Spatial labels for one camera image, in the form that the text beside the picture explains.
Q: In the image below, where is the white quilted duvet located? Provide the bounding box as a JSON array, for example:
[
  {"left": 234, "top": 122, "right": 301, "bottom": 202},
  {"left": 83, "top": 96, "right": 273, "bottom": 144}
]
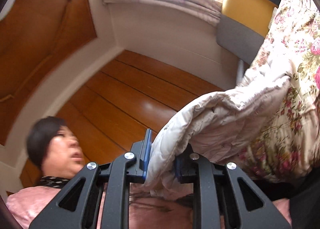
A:
[{"left": 145, "top": 69, "right": 293, "bottom": 201}]

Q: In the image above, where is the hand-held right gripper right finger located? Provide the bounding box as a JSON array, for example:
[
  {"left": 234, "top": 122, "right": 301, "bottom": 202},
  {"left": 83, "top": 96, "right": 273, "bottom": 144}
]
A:
[{"left": 174, "top": 144, "right": 292, "bottom": 229}]

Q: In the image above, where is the floral bedspread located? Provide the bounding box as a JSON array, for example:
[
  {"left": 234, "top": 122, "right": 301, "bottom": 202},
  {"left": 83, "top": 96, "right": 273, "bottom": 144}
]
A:
[{"left": 236, "top": 0, "right": 320, "bottom": 182}]

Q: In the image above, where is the wooden wardrobe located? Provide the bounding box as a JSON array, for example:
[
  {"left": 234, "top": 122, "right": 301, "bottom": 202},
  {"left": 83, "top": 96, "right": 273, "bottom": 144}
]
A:
[{"left": 20, "top": 50, "right": 225, "bottom": 187}]

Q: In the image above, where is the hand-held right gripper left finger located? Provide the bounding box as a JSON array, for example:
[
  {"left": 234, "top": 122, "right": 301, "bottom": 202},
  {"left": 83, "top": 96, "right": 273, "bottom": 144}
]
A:
[{"left": 29, "top": 129, "right": 153, "bottom": 229}]

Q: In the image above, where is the grey yellow blue headboard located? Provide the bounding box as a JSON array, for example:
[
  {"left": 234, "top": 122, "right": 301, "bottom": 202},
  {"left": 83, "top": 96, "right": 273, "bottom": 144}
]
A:
[{"left": 216, "top": 0, "right": 283, "bottom": 65}]

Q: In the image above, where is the person's head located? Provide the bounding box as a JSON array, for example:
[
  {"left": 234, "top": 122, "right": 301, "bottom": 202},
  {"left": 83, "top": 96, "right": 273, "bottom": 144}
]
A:
[{"left": 27, "top": 116, "right": 84, "bottom": 172}]

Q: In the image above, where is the black dotted scarf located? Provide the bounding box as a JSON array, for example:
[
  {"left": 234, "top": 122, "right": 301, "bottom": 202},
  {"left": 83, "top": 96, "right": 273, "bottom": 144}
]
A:
[{"left": 37, "top": 175, "right": 70, "bottom": 189}]

